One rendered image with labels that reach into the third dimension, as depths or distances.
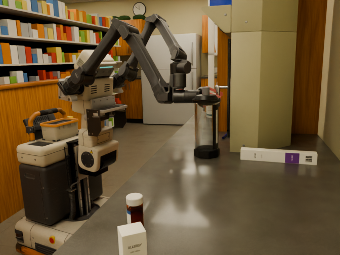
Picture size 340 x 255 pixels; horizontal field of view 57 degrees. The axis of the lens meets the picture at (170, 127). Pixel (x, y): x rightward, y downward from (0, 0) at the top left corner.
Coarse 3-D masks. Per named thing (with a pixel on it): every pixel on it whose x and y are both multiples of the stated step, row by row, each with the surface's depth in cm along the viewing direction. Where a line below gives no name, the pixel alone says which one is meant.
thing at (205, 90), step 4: (204, 88) 118; (208, 88) 119; (204, 92) 119; (208, 92) 119; (196, 96) 119; (200, 96) 117; (204, 96) 117; (208, 96) 116; (212, 96) 117; (216, 96) 119
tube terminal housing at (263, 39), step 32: (256, 0) 114; (288, 0) 121; (256, 32) 117; (288, 32) 124; (256, 64) 119; (288, 64) 127; (256, 96) 122; (288, 96) 130; (256, 128) 124; (288, 128) 133
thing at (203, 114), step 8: (200, 104) 117; (208, 104) 116; (216, 104) 118; (200, 112) 118; (208, 112) 117; (200, 120) 118; (208, 120) 118; (200, 128) 119; (208, 128) 118; (200, 136) 120; (208, 136) 119; (200, 144) 120; (208, 144) 119
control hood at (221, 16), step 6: (210, 6) 119; (216, 6) 119; (222, 6) 118; (228, 6) 117; (204, 12) 120; (210, 12) 119; (216, 12) 119; (222, 12) 118; (228, 12) 118; (210, 18) 120; (216, 18) 119; (222, 18) 119; (228, 18) 118; (216, 24) 120; (222, 24) 119; (228, 24) 119; (222, 30) 120; (228, 30) 119
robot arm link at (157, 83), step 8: (120, 32) 146; (128, 32) 144; (128, 40) 146; (136, 40) 145; (136, 48) 145; (144, 48) 145; (136, 56) 145; (144, 56) 142; (144, 64) 142; (152, 64) 142; (144, 72) 143; (152, 72) 140; (152, 80) 140; (160, 80) 138; (152, 88) 139; (160, 88) 137
